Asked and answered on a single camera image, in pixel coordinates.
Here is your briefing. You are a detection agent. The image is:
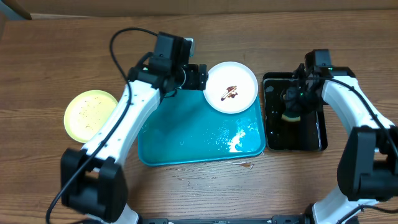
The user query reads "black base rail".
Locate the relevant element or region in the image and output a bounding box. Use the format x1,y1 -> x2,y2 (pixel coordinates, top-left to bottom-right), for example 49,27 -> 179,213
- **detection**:
138,214 -> 312,224

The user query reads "teal plastic tray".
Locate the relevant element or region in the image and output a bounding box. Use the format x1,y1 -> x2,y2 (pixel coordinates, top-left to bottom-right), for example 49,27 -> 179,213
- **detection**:
137,90 -> 266,166

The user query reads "white plate with sauce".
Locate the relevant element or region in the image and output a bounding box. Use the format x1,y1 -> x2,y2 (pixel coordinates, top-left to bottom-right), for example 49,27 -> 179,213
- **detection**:
203,62 -> 258,114

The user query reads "black water tray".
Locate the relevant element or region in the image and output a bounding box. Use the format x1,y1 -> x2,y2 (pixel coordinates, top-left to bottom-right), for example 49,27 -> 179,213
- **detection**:
262,72 -> 328,151

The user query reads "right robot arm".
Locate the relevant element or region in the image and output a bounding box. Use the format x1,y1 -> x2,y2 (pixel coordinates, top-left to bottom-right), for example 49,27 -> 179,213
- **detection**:
281,67 -> 397,223

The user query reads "yellow plate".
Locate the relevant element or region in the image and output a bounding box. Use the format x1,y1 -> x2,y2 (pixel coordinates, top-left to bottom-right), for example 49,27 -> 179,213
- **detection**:
63,90 -> 118,143

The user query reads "yellow green sponge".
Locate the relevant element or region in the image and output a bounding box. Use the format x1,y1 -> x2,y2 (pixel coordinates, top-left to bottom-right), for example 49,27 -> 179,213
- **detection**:
281,113 -> 301,122

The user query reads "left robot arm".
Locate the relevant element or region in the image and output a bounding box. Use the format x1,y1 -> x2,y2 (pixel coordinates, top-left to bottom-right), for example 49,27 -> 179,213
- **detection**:
55,54 -> 208,223

